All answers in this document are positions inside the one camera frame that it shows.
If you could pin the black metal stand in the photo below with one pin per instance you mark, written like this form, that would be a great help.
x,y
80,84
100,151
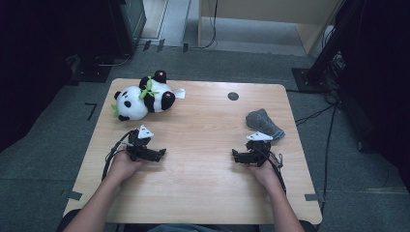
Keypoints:
x,y
328,48

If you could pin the panda plush toy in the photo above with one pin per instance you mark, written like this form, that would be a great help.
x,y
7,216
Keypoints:
x,y
138,103

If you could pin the light wooden desk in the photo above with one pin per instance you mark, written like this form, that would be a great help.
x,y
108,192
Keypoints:
x,y
257,9

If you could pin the black round table grommet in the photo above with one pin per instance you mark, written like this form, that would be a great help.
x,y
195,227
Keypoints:
x,y
233,96

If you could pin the person's left hand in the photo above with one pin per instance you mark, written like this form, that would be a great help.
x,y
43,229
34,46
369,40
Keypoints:
x,y
122,166

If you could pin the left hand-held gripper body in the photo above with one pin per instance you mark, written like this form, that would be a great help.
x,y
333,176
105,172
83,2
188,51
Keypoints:
x,y
138,146

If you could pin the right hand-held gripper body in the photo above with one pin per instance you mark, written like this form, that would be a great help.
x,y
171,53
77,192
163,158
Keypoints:
x,y
261,148

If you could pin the person's right hand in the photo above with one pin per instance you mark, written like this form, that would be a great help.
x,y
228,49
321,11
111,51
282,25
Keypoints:
x,y
267,174

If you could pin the black stand base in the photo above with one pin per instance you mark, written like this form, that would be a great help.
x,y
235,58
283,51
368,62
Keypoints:
x,y
92,72

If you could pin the grey fuzzy towel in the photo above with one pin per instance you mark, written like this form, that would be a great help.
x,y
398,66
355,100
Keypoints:
x,y
262,124

